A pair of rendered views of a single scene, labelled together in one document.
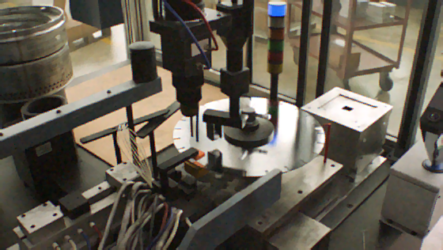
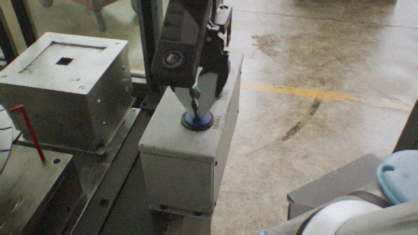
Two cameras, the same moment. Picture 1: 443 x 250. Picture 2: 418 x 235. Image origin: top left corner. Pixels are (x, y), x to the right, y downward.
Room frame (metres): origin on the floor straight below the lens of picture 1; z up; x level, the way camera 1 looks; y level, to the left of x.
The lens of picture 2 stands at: (0.39, -0.25, 1.26)
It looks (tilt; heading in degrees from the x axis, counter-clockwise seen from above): 41 degrees down; 327
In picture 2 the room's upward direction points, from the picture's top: straight up
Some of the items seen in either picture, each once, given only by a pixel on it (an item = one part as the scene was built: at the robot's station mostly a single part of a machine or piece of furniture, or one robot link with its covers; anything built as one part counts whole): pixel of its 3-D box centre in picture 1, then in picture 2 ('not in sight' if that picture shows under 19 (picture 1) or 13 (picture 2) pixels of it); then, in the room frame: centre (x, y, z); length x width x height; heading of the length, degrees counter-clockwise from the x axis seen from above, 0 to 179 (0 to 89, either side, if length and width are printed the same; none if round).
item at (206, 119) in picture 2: (433, 168); (198, 121); (0.75, -0.47, 0.89); 0.04 x 0.04 x 0.02
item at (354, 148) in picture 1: (344, 131); (73, 93); (1.02, -0.35, 0.82); 0.18 x 0.18 x 0.15; 45
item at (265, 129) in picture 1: (248, 126); not in sight; (0.83, -0.07, 0.96); 0.11 x 0.11 x 0.03
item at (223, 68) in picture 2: not in sight; (211, 67); (0.73, -0.48, 1.00); 0.05 x 0.02 x 0.09; 45
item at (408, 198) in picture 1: (431, 176); (199, 125); (0.81, -0.51, 0.82); 0.28 x 0.11 x 0.15; 135
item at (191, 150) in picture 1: (181, 171); not in sight; (0.69, 0.07, 0.95); 0.10 x 0.03 x 0.07; 135
